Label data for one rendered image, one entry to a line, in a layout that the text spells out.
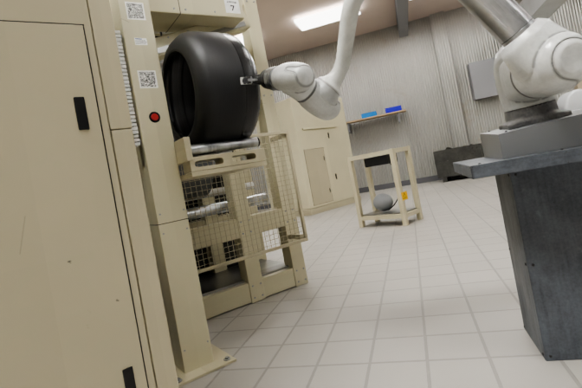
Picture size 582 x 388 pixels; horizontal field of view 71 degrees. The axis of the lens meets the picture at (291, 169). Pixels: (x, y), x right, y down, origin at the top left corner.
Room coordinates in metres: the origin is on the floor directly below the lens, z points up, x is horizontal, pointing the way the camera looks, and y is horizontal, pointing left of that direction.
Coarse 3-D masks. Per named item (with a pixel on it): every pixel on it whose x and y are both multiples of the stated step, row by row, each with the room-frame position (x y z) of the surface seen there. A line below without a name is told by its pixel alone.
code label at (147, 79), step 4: (140, 72) 1.68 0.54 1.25; (144, 72) 1.69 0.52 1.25; (148, 72) 1.70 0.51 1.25; (152, 72) 1.71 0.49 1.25; (140, 76) 1.68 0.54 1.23; (144, 76) 1.68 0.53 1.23; (148, 76) 1.69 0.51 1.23; (152, 76) 1.70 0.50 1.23; (156, 76) 1.71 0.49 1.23; (140, 80) 1.67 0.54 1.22; (144, 80) 1.68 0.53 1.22; (148, 80) 1.69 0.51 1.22; (152, 80) 1.70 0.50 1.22; (156, 80) 1.71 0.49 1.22; (140, 84) 1.67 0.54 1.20; (144, 84) 1.68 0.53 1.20; (148, 84) 1.69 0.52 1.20; (152, 84) 1.70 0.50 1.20; (156, 84) 1.71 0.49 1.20
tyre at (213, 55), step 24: (168, 48) 1.87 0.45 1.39; (192, 48) 1.68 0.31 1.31; (216, 48) 1.70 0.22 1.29; (240, 48) 1.76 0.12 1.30; (168, 72) 1.96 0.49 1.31; (192, 72) 1.68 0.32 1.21; (216, 72) 1.65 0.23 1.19; (240, 72) 1.72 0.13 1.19; (168, 96) 2.01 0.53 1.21; (192, 96) 2.15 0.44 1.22; (216, 96) 1.66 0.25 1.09; (240, 96) 1.72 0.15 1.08; (192, 120) 2.14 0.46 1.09; (216, 120) 1.70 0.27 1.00; (240, 120) 1.76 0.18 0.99; (192, 144) 1.81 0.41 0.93
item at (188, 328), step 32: (128, 0) 1.68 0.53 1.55; (128, 32) 1.67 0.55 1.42; (128, 64) 1.66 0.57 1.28; (160, 96) 1.71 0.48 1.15; (160, 128) 1.70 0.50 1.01; (160, 160) 1.69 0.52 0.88; (160, 192) 1.67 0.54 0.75; (160, 224) 1.66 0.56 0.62; (160, 256) 1.69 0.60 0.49; (192, 256) 1.72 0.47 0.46; (192, 288) 1.71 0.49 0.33; (192, 320) 1.69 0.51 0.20; (192, 352) 1.68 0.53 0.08
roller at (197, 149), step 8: (200, 144) 1.72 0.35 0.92; (208, 144) 1.73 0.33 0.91; (216, 144) 1.75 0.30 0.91; (224, 144) 1.77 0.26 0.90; (232, 144) 1.79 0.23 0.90; (240, 144) 1.81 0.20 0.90; (248, 144) 1.84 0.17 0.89; (256, 144) 1.86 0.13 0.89; (192, 152) 1.69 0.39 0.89; (200, 152) 1.72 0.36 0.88; (208, 152) 1.74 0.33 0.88
